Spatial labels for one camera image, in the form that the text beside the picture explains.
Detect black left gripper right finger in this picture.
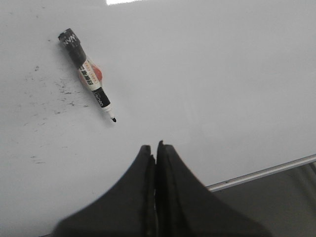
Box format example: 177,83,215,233
156,141,269,237

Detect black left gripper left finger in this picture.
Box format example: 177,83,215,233
53,145,156,237

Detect black white whiteboard marker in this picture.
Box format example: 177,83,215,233
58,28,117,122

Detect white whiteboard with metal frame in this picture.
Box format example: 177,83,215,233
0,0,316,237

